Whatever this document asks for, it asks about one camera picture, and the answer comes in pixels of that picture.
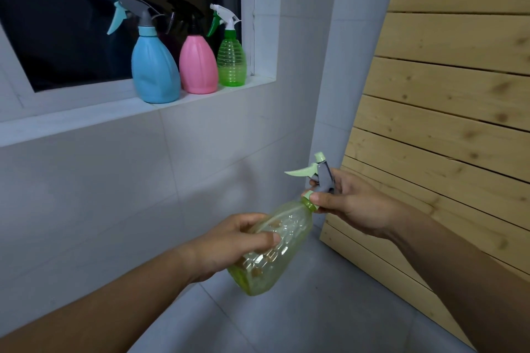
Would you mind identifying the small green spray bottle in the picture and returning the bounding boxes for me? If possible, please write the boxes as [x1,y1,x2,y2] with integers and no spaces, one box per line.
[207,4,248,87]

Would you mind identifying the light wooden plank panel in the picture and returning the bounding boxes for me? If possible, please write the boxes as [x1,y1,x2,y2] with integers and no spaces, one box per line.
[319,0,530,350]

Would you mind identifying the person's right forearm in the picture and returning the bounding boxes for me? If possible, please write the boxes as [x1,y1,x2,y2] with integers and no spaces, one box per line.
[390,209,530,353]

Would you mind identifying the pink spray bottle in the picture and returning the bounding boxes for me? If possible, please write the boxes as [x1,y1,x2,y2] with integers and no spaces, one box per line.
[166,0,219,95]

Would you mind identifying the yellow-green transparent spray bottle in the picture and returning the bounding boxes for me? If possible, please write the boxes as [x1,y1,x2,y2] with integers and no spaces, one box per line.
[227,152,336,297]

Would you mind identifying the blue spray bottle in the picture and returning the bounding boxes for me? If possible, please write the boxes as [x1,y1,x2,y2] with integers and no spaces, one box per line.
[105,0,182,104]

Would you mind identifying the person's left forearm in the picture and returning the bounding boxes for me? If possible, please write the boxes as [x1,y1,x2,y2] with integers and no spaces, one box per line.
[0,244,200,353]

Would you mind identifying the person's left hand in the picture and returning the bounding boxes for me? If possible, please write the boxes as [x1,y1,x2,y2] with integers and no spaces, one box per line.
[182,212,282,284]

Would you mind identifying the white framed window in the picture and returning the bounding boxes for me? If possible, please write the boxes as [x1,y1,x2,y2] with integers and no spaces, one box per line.
[0,0,285,124]

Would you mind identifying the person's right hand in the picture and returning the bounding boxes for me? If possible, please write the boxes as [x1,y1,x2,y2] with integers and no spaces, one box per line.
[303,168,406,240]

